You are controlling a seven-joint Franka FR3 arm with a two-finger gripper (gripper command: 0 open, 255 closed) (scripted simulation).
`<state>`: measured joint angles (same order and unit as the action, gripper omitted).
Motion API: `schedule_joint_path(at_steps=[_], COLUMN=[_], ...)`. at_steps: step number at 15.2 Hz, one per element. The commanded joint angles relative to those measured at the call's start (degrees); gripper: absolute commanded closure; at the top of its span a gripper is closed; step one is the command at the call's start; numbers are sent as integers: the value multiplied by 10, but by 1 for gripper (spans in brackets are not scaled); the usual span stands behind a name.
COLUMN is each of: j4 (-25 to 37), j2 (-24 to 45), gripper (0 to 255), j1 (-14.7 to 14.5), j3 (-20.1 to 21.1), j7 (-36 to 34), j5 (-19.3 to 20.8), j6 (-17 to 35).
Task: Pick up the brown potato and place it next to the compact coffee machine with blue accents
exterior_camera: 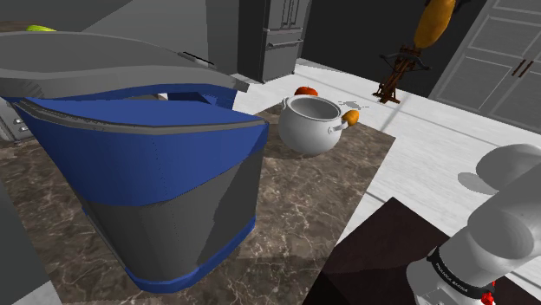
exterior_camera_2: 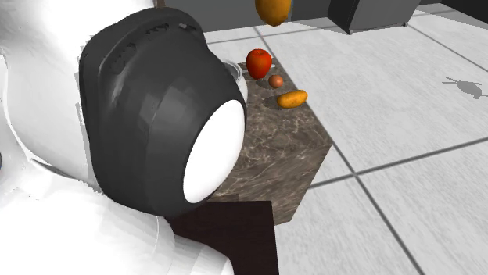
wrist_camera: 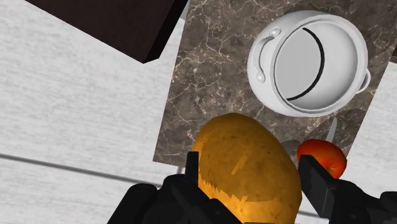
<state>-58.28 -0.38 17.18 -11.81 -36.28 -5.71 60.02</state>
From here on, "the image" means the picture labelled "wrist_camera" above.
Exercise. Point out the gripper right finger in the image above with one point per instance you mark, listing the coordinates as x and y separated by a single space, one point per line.
338 198

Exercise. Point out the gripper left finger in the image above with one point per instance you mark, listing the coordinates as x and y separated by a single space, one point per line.
173 198

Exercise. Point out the brown potato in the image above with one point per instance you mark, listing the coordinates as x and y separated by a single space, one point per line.
248 167

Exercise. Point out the red tomato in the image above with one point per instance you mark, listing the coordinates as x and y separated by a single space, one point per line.
325 153

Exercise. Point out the brown marble table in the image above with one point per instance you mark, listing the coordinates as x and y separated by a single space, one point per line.
211 77

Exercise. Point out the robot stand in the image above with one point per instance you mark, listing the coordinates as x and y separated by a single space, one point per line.
118 21

